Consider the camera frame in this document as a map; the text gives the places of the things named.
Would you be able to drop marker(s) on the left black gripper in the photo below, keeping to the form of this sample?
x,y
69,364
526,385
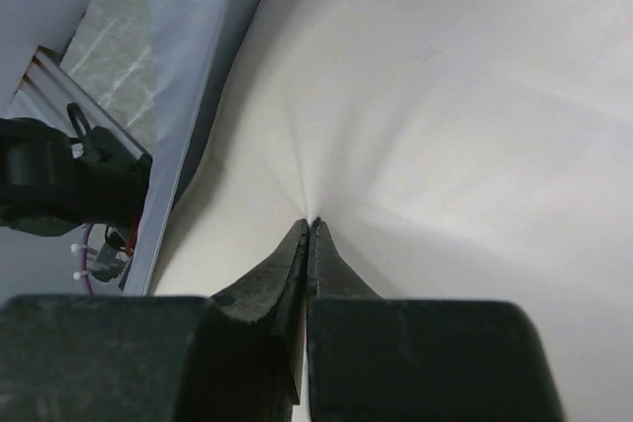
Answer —
x,y
52,183

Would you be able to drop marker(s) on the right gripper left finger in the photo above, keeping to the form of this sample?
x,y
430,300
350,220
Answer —
x,y
233,356

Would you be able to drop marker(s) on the grey pillowcase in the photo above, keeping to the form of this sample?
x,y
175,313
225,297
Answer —
x,y
193,46

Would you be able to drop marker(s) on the aluminium frame rail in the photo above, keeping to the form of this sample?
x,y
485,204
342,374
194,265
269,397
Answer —
x,y
44,92

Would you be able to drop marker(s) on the cream pillow with bear print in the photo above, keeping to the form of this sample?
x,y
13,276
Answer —
x,y
455,148

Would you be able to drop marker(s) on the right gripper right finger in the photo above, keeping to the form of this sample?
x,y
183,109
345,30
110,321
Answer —
x,y
376,359

